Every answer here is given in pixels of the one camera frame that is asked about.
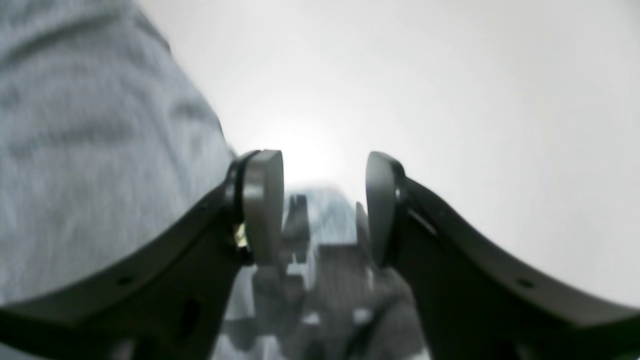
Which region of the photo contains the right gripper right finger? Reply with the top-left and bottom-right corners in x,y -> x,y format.
365,152 -> 640,360

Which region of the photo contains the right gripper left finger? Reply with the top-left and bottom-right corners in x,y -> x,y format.
0,150 -> 284,360

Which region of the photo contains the grey t-shirt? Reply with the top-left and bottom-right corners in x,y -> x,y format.
0,0 -> 431,360

